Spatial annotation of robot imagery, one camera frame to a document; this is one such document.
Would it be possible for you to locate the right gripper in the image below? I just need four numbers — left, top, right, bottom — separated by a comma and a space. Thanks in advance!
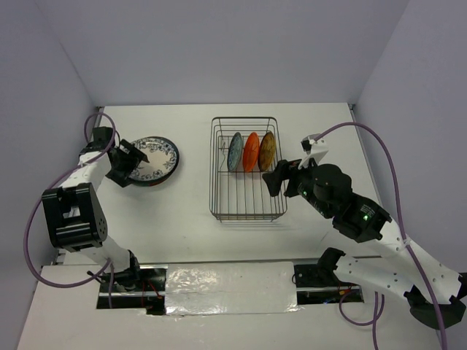
260, 152, 332, 218

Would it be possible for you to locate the dark green plate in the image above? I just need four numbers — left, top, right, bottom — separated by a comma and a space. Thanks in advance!
131, 136, 181, 185

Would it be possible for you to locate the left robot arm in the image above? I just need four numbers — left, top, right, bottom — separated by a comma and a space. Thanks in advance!
42, 127, 148, 291

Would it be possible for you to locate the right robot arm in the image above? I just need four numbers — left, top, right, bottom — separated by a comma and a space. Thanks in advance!
262, 160, 466, 330

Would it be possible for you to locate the yellow brown plate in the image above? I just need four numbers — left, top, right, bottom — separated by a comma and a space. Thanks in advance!
258, 131, 276, 172

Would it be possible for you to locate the orange plate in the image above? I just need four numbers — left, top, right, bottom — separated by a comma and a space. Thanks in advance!
242, 132, 260, 172

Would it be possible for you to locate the small blue patterned plate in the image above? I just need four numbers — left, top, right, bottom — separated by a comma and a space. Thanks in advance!
227, 132, 243, 172

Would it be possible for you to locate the silver foil tape patch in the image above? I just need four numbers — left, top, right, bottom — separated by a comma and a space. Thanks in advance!
165, 262, 299, 316

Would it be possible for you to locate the wire dish rack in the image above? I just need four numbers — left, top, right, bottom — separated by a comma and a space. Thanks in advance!
209, 117, 287, 222

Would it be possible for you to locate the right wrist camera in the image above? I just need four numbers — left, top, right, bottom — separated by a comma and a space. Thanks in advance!
298, 134, 329, 169

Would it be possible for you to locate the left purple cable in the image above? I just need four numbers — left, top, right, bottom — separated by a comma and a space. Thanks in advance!
23, 112, 121, 309

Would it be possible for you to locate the black mounting rail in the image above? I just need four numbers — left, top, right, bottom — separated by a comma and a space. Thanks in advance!
96, 261, 363, 316

